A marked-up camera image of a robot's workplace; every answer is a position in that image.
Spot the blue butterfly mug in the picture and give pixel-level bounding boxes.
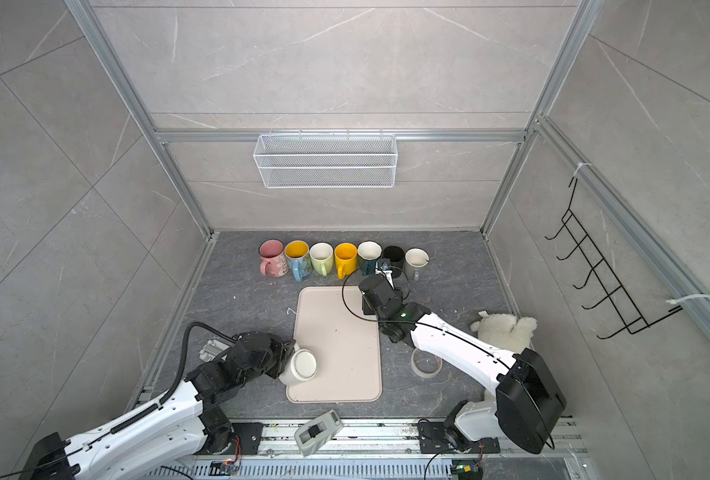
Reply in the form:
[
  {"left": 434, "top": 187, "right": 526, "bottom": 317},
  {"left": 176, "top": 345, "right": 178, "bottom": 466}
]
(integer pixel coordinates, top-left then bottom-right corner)
[{"left": 284, "top": 240, "right": 312, "bottom": 282}]

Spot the grey mug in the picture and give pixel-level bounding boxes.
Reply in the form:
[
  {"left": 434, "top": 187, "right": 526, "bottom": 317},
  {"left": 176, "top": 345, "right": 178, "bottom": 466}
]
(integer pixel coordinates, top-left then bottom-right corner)
[{"left": 403, "top": 248, "right": 429, "bottom": 281}]

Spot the yellow mug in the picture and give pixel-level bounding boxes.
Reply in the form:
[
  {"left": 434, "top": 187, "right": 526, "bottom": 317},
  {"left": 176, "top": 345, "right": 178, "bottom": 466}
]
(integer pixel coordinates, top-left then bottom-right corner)
[{"left": 334, "top": 243, "right": 358, "bottom": 279}]

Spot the grey camera box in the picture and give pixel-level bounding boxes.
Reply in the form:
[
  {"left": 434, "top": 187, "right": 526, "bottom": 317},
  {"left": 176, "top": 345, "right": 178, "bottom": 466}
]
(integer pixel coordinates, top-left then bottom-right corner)
[{"left": 294, "top": 410, "right": 343, "bottom": 457}]

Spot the light green mug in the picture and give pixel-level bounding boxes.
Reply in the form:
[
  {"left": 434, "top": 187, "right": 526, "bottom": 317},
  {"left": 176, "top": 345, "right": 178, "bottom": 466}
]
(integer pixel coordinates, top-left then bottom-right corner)
[{"left": 309, "top": 242, "right": 335, "bottom": 277}]

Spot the white teddy bear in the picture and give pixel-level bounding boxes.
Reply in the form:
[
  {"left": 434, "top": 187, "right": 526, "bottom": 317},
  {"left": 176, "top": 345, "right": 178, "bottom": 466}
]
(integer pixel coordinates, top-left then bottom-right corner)
[{"left": 470, "top": 311, "right": 537, "bottom": 353}]

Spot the black mug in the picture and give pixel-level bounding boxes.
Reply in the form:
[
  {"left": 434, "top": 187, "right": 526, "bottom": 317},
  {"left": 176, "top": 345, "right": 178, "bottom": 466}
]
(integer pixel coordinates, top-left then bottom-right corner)
[{"left": 381, "top": 245, "right": 405, "bottom": 278}]

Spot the dark green mug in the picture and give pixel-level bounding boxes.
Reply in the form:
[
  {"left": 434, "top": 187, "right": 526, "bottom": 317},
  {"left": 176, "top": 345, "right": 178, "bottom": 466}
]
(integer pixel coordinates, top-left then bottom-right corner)
[{"left": 357, "top": 241, "right": 382, "bottom": 276}]

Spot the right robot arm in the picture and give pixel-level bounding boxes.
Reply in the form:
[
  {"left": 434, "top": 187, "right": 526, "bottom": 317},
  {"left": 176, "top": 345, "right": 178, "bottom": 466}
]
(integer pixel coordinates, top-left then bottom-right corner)
[{"left": 348, "top": 271, "right": 567, "bottom": 454}]

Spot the white wire mesh basket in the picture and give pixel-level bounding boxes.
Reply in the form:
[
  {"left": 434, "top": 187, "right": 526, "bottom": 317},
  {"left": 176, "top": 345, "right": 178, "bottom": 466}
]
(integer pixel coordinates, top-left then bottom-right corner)
[{"left": 253, "top": 133, "right": 399, "bottom": 189}]

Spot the small white plastic holder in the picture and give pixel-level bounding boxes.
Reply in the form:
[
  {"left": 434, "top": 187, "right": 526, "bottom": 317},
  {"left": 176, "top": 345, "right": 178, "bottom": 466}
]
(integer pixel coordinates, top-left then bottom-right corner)
[{"left": 199, "top": 339, "right": 230, "bottom": 362}]

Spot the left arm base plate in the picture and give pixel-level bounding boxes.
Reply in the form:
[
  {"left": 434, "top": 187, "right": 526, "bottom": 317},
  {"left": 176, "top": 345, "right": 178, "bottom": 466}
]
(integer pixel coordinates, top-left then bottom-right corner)
[{"left": 232, "top": 422, "right": 264, "bottom": 456}]

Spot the tape roll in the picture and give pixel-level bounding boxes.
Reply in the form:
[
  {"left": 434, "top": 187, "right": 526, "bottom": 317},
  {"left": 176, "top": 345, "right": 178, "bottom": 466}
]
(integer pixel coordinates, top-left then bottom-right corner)
[{"left": 410, "top": 348, "right": 443, "bottom": 379}]

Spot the black wire hook rack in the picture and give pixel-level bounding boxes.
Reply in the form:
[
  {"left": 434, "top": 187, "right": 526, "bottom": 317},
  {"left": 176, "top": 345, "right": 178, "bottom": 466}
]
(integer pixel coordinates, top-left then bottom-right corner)
[{"left": 544, "top": 178, "right": 683, "bottom": 340}]

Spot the beige plastic tray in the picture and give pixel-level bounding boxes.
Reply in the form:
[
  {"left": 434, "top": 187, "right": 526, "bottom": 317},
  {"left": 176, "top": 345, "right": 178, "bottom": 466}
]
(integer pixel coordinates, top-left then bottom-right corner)
[{"left": 286, "top": 286, "right": 382, "bottom": 404}]

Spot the pink patterned mug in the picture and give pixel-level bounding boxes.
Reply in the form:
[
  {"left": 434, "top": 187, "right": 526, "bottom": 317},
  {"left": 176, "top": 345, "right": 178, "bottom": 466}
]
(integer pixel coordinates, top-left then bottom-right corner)
[{"left": 259, "top": 239, "right": 288, "bottom": 277}]

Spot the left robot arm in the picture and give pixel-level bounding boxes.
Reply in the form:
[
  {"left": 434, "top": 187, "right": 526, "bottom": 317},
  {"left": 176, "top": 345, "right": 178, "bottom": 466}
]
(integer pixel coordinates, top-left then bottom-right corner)
[{"left": 13, "top": 322, "right": 296, "bottom": 479}]

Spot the white mug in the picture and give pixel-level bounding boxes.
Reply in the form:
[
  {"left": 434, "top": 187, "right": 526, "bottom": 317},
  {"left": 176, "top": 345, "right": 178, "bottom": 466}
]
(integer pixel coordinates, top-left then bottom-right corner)
[{"left": 278, "top": 345, "right": 318, "bottom": 386}]

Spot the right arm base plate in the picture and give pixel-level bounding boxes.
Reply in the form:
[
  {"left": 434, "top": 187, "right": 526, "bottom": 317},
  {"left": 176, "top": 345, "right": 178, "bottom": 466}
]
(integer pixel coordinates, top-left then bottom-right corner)
[{"left": 416, "top": 419, "right": 501, "bottom": 455}]

